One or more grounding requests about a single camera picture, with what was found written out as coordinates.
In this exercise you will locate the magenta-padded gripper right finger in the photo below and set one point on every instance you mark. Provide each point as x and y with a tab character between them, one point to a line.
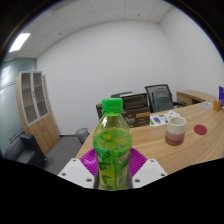
148	171

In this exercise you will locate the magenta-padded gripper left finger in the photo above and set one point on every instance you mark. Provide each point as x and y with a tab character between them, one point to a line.
76	171

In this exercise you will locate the green drink bottle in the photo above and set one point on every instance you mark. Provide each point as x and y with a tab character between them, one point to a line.
112	146

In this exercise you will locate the grey waste bin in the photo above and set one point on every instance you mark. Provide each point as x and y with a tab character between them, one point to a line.
82	135

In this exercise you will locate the white and brown cup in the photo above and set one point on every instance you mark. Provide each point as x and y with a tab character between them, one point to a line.
175	131

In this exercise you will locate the printed paper sheet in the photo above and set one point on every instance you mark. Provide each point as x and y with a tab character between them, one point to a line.
160	119

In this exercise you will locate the brown and black cardboard box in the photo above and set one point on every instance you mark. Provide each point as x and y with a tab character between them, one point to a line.
138	118

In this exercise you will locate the wooden shelf cabinet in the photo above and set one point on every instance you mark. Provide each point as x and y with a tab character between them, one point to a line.
41	130

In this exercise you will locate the dark armchair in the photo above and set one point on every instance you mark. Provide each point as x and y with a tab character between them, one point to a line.
25	151

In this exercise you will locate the tall brown cardboard box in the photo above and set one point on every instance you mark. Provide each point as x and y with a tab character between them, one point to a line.
99	111

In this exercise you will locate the flat round red coaster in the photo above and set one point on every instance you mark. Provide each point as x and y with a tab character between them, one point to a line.
200	130

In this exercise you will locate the black mesh office chair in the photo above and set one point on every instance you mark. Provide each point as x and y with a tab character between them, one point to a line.
161	98

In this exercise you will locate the wooden side desk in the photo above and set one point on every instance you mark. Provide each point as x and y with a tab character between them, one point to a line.
193	97

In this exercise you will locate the clear sheet with round print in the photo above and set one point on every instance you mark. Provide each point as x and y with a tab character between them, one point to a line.
206	105

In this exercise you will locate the small orange box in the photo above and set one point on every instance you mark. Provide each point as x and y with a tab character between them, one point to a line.
217	105

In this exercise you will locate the purple standing card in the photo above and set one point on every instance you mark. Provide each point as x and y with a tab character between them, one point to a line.
221	96

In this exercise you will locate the long ceiling light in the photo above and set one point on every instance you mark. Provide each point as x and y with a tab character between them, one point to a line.
19	42

